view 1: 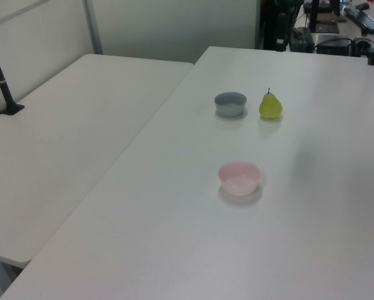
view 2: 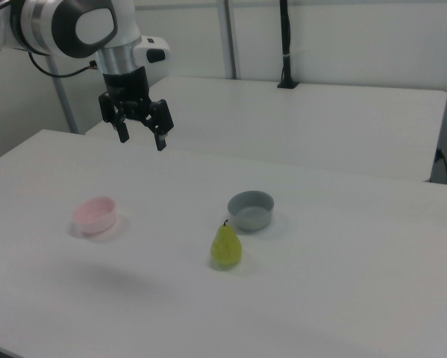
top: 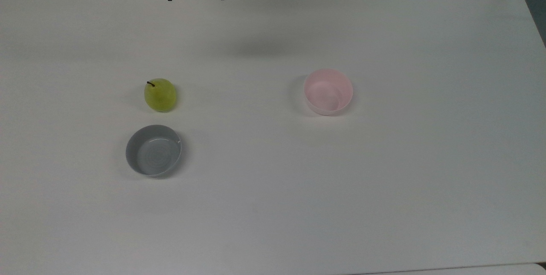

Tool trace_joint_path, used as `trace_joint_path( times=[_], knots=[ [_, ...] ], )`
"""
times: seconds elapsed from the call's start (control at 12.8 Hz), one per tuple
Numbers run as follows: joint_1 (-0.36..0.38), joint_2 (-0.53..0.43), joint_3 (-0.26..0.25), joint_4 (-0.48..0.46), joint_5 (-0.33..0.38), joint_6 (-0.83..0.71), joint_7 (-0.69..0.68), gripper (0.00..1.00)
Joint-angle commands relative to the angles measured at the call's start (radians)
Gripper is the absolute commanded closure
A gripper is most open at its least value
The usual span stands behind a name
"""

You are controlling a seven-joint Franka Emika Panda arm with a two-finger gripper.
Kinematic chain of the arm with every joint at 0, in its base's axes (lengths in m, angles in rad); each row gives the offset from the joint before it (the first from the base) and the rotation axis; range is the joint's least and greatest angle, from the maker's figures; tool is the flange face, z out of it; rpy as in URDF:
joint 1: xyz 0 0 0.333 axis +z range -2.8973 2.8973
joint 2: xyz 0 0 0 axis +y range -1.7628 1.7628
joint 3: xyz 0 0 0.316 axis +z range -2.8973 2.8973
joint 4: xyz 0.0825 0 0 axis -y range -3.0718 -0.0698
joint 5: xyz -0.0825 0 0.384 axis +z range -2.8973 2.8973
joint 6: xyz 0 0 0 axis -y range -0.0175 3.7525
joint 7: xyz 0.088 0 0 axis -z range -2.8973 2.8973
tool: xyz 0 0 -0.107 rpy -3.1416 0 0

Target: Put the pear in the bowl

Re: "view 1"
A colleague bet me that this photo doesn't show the pink plastic bowl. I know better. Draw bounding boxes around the pink plastic bowl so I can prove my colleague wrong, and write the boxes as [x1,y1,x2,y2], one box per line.
[218,160,262,197]

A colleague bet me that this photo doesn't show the green pear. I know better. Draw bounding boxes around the green pear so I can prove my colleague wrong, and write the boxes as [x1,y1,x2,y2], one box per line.
[259,87,283,121]

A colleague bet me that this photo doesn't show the black electronics box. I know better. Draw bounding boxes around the black electronics box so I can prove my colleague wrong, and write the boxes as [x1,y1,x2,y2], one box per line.
[314,34,353,56]

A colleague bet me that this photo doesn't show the black monitor stand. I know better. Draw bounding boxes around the black monitor stand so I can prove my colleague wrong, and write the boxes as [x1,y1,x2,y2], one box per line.
[308,0,341,34]

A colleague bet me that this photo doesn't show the black upright post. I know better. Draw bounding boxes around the black upright post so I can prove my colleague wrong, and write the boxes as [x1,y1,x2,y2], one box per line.
[275,12,289,53]

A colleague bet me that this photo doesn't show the white side table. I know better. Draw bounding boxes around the white side table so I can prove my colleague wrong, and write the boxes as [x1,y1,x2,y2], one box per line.
[0,53,195,269]

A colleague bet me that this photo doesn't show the green and black tool case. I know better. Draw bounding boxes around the green and black tool case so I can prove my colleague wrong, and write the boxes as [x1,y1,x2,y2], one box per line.
[288,27,315,53]

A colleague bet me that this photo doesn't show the grey plastic bowl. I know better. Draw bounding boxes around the grey plastic bowl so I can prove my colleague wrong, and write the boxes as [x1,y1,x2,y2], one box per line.
[214,91,248,118]

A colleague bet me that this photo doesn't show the grey metal partition post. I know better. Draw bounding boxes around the grey metal partition post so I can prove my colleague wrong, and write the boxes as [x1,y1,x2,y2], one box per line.
[82,0,104,56]

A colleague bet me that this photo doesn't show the black computer keyboard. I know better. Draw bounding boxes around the black computer keyboard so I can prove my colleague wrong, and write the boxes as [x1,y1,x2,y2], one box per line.
[343,6,374,31]

